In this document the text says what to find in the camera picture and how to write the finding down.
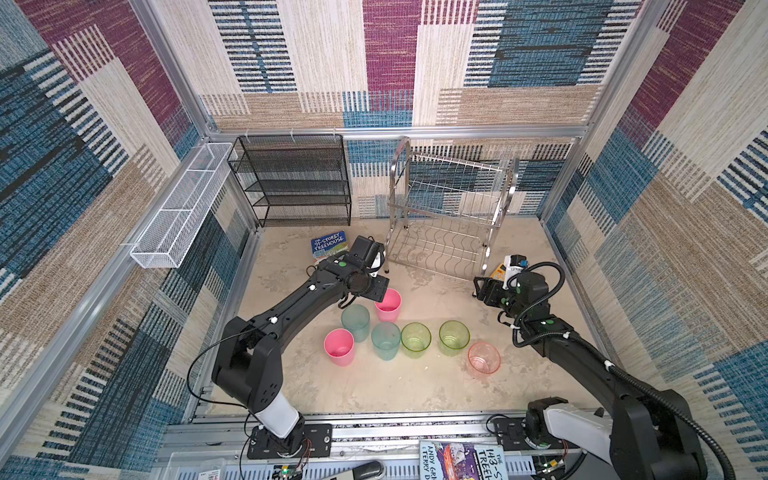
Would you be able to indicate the green cup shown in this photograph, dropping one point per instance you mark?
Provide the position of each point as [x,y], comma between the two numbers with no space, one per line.
[454,337]
[416,339]

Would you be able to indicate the green cup left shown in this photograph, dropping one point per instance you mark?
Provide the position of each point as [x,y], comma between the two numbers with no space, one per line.
[416,339]

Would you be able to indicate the yellow calculator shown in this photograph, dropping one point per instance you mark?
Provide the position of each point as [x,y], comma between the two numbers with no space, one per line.
[499,273]

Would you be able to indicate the black mesh shelf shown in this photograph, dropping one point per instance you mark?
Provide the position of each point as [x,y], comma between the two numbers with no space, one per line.
[294,180]

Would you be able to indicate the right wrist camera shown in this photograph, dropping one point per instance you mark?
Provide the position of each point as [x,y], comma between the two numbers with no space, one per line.
[514,265]

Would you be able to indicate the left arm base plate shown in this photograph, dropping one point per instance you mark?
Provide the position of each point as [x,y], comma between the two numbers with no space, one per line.
[313,440]

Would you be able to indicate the green cup right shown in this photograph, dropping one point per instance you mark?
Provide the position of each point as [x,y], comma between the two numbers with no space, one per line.
[454,337]

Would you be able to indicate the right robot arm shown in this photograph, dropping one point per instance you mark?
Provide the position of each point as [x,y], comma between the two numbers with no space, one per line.
[647,433]

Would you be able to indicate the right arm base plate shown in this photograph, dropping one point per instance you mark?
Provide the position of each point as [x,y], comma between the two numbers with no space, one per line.
[509,433]

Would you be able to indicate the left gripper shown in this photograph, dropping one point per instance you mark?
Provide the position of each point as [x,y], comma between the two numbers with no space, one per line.
[378,290]

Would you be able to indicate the pink cup front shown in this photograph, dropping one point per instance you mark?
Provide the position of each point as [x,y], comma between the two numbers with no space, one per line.
[339,345]

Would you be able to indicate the teal cup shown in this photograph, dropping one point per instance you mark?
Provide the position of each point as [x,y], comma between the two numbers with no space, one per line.
[356,320]
[386,338]

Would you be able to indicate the white wire wall basket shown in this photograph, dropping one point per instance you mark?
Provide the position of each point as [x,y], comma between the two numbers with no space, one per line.
[166,241]

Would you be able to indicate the blue treehouse book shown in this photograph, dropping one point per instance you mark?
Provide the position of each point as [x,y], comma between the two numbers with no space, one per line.
[328,245]

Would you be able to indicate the silver metal dish rack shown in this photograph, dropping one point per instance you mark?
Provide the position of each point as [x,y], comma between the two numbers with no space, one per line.
[445,212]

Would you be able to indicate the purple treehouse book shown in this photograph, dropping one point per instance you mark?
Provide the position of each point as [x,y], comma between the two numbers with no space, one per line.
[461,461]

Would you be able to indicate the clear pink cup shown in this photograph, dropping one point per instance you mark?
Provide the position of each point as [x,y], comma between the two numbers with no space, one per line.
[484,358]

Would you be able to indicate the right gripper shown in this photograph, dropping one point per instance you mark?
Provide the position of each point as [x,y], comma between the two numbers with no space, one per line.
[489,288]

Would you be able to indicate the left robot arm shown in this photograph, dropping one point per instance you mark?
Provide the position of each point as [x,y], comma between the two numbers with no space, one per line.
[248,365]

